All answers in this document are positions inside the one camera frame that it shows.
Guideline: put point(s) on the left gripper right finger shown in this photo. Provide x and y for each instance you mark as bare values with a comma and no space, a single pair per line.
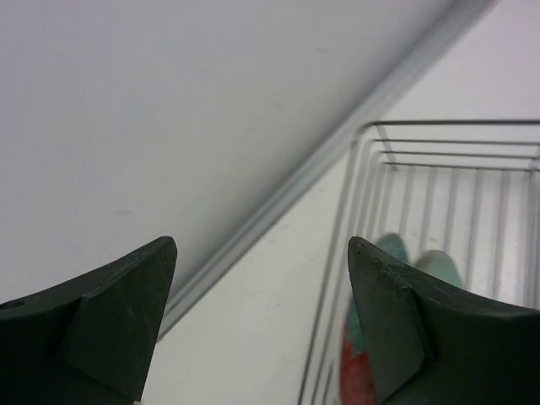
429,342

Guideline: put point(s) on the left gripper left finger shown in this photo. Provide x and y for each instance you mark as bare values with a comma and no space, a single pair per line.
91,339

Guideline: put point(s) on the red and teal plate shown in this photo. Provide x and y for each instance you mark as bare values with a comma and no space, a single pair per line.
356,384

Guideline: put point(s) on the light green plate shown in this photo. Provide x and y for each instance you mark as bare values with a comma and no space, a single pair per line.
439,265

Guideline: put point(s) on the aluminium table frame rail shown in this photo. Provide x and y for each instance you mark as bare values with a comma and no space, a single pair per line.
417,58

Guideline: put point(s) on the wire dish rack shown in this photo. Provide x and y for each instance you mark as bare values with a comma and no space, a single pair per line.
469,188

